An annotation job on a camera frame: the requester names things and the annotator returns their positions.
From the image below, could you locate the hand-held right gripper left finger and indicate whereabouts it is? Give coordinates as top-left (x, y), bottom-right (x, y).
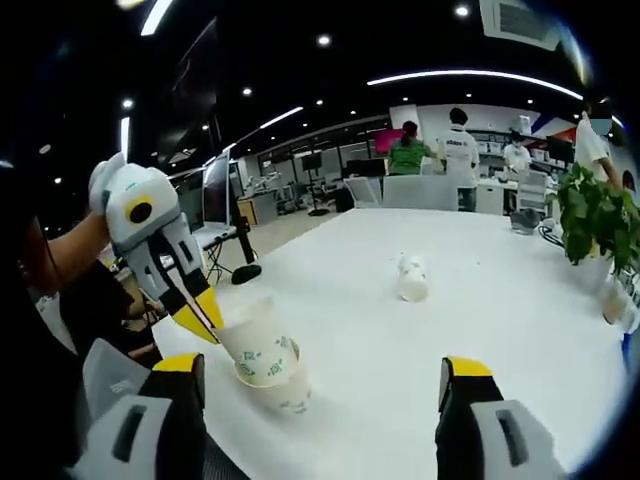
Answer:
top-left (66, 352), bottom-right (209, 480)

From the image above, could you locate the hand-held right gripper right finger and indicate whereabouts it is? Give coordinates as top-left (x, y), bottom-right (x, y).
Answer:
top-left (434, 355), bottom-right (570, 480)

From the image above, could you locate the green-printed white paper cup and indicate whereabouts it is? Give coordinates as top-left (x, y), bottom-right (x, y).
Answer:
top-left (215, 294), bottom-right (302, 389)
top-left (233, 344), bottom-right (312, 416)
top-left (397, 253), bottom-right (431, 303)

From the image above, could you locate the small black object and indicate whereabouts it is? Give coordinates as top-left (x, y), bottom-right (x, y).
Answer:
top-left (232, 264), bottom-right (263, 285)

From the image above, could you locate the computer monitor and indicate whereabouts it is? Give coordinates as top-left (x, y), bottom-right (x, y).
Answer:
top-left (172, 149), bottom-right (261, 266)

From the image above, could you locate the white table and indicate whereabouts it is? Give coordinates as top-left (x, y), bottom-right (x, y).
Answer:
top-left (149, 207), bottom-right (640, 480)

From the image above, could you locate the person's dark clothing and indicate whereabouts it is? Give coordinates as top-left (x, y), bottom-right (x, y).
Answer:
top-left (0, 169), bottom-right (164, 466)

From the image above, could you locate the grey rounded object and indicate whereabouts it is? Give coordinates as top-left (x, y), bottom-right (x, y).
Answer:
top-left (510, 208), bottom-right (544, 235)

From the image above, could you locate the pink screen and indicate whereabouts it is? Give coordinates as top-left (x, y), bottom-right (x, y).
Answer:
top-left (372, 128), bottom-right (404, 154)

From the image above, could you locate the white office chair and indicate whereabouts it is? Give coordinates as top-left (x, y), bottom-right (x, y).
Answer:
top-left (514, 169), bottom-right (546, 211)
top-left (382, 177), bottom-right (459, 211)

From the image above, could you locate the green potted plant white pot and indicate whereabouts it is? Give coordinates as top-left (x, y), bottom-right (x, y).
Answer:
top-left (549, 162), bottom-right (640, 297)

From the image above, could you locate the curved ceiling light strip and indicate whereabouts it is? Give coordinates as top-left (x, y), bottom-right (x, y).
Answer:
top-left (367, 69), bottom-right (584, 101)

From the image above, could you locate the ceiling air vent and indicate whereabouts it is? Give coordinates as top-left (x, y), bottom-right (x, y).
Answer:
top-left (478, 0), bottom-right (564, 51)

